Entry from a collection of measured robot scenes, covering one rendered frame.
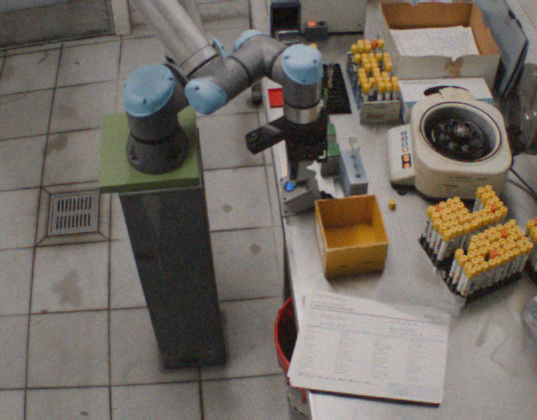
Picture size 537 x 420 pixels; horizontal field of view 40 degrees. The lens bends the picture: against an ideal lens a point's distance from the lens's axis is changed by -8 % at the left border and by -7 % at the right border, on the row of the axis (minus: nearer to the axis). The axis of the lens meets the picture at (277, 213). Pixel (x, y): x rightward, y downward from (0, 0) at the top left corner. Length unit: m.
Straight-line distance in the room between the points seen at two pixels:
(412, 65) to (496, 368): 0.81
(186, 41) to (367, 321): 0.66
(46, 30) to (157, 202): 2.04
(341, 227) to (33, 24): 2.36
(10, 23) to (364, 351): 2.67
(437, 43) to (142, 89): 0.86
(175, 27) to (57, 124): 1.94
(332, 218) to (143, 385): 1.07
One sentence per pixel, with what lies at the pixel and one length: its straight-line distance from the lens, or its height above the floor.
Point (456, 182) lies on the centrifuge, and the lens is 1.76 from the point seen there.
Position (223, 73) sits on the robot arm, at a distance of 1.46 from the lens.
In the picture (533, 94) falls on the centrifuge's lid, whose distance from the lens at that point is 1.87.
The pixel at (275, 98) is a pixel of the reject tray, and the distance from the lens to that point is 2.01.
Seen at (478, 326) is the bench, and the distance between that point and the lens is 1.63.
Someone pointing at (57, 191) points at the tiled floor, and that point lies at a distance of 3.08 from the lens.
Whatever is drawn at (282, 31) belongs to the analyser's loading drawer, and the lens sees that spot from 2.11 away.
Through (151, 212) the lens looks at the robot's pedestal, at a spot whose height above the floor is 0.80.
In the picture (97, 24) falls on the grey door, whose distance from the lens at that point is 3.72.
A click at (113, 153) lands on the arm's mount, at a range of 1.88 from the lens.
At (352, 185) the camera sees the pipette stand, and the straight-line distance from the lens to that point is 1.68.
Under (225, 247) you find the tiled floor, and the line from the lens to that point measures 2.79.
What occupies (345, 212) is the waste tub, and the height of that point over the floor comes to 0.93.
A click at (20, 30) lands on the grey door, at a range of 3.78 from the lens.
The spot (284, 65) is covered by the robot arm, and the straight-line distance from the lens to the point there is 1.46.
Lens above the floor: 2.23
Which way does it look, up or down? 51 degrees down
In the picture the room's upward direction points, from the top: straight up
